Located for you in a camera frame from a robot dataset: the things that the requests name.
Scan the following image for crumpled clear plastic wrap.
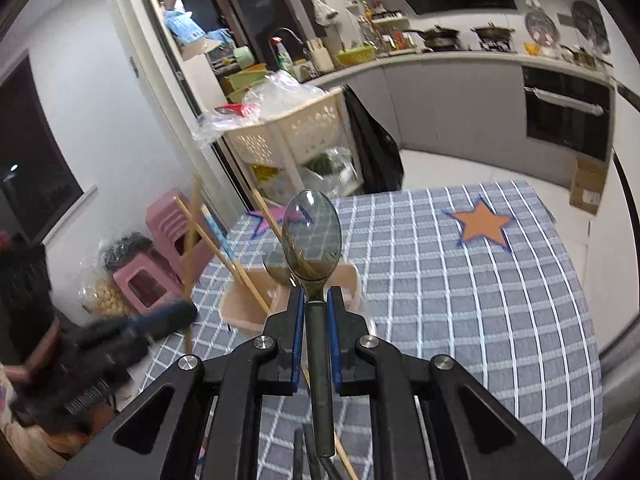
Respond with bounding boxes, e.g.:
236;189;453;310
192;104;266;148

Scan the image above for white knife block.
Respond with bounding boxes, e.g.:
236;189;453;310
306;37;335;73

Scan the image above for metal spoon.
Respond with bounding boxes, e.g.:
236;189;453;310
281;189;343;458
261;254;301;288

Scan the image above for small metal saucepan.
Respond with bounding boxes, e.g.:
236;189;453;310
560;45;613;68

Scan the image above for white plastic bag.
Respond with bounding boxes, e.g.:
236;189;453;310
247;71;328;121

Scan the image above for wooden chopstick blue patterned end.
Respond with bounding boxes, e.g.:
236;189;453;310
201;203;237;262

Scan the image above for black wok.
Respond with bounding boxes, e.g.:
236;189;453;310
402;25;461;51

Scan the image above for person's left forearm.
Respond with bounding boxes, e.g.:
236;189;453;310
0;230;58;386

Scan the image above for dark window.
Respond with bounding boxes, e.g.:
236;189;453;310
0;57;83;243

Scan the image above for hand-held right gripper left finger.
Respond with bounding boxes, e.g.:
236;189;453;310
65;285;307;480

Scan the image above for round metal strainer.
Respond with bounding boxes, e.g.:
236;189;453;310
524;0;558;46

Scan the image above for condiment rack with bottles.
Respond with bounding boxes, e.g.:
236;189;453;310
357;0;418;56

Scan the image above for cardboard box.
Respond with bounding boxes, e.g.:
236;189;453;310
569;156;608;216

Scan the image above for beige perforated basket cart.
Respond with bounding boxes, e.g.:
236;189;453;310
222;87;366;201

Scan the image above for black hanging bag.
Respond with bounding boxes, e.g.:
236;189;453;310
342;85;405;193

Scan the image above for beige plastic utensil holder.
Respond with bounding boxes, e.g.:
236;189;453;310
219;262;362;338

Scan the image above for hanging clear plastic bag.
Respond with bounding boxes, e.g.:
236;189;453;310
312;0;337;26

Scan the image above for black built-in oven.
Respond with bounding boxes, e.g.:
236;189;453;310
521;65;616;163

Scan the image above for pink plastic stool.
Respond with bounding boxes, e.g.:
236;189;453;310
112;255;193;316

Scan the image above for curved kitchen faucet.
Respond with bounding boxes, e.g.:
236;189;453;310
272;27;307;61

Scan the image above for green plastic basin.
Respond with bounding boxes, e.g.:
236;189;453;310
225;65;268;92

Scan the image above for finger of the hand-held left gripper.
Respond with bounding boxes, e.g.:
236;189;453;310
125;299;198;342

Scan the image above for blue packet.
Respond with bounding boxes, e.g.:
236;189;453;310
164;10;206;46

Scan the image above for stack of pink plastic stools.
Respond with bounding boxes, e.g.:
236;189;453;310
145;187;221;281

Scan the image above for spray bottle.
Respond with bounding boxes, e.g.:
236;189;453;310
270;36;293;72

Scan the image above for dark netted bag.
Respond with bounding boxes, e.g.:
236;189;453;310
100;232;153;273

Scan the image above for clear bag of yellow balls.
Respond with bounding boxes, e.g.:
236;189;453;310
77;280;136;318

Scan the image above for green colander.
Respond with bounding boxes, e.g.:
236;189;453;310
334;45;377;69

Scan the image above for black chopstick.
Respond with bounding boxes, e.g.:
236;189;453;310
304;430;322;480
293;426;306;480

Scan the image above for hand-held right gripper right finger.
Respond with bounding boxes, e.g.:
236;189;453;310
327;286;573;480

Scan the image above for grey checked star tablecloth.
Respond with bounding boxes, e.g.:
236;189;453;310
135;180;603;480

